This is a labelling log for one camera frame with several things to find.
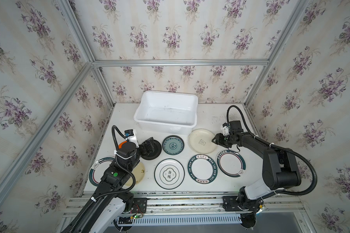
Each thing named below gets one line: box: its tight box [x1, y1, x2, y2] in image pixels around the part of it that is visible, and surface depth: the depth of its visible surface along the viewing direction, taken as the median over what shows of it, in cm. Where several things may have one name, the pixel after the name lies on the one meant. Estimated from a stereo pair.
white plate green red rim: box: [216, 149, 247, 179], surface depth 90 cm
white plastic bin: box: [133, 90, 199, 136], surface depth 113 cm
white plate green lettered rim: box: [187, 153, 218, 184], surface depth 88 cm
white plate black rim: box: [154, 158, 186, 190], surface depth 85 cm
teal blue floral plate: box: [162, 134, 185, 156], surface depth 97 cm
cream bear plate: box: [188, 128, 217, 154], surface depth 100 cm
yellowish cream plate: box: [124, 161, 146, 187], surface depth 84 cm
